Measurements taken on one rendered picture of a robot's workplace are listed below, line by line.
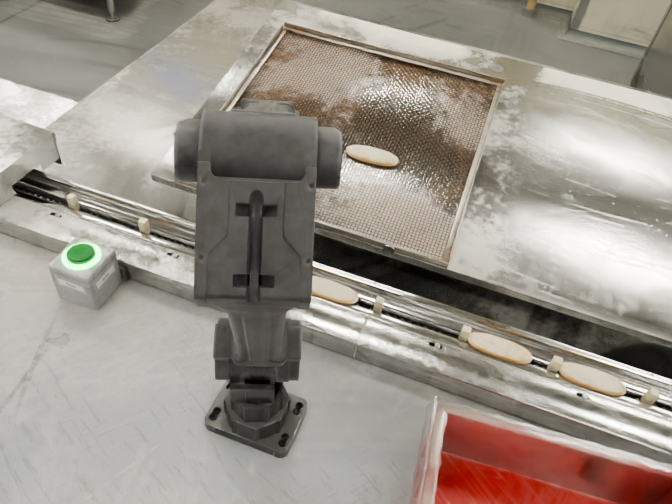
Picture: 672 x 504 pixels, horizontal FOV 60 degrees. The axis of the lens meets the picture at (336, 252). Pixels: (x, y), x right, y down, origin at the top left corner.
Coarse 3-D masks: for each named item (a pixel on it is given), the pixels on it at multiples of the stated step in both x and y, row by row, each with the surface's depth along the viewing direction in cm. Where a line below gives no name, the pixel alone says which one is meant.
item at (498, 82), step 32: (320, 32) 129; (256, 64) 122; (320, 64) 124; (384, 64) 125; (416, 64) 125; (320, 96) 118; (480, 96) 120; (384, 128) 113; (448, 128) 115; (480, 128) 115; (352, 160) 108; (416, 160) 109; (320, 192) 103; (416, 192) 104; (448, 192) 105; (320, 224) 98; (384, 224) 100; (448, 224) 101; (416, 256) 96; (448, 256) 96
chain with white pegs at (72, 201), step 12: (72, 204) 101; (96, 216) 102; (132, 228) 101; (144, 228) 99; (168, 240) 100; (384, 312) 94; (420, 324) 93; (456, 336) 92; (468, 336) 89; (552, 360) 88; (636, 396) 87; (648, 396) 85
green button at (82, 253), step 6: (72, 246) 88; (78, 246) 88; (84, 246) 88; (90, 246) 88; (72, 252) 87; (78, 252) 87; (84, 252) 87; (90, 252) 87; (72, 258) 86; (78, 258) 86; (84, 258) 86; (90, 258) 87; (78, 264) 86
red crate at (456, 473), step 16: (448, 464) 78; (464, 464) 79; (480, 464) 79; (448, 480) 77; (464, 480) 77; (480, 480) 77; (496, 480) 78; (512, 480) 78; (528, 480) 78; (448, 496) 75; (464, 496) 76; (480, 496) 76; (496, 496) 76; (512, 496) 76; (528, 496) 76; (544, 496) 77; (560, 496) 77; (576, 496) 77; (592, 496) 77
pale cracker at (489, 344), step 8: (472, 336) 90; (480, 336) 90; (488, 336) 90; (496, 336) 90; (472, 344) 89; (480, 344) 89; (488, 344) 89; (496, 344) 89; (504, 344) 89; (512, 344) 89; (488, 352) 88; (496, 352) 88; (504, 352) 88; (512, 352) 88; (520, 352) 88; (528, 352) 89; (512, 360) 88; (520, 360) 88; (528, 360) 88
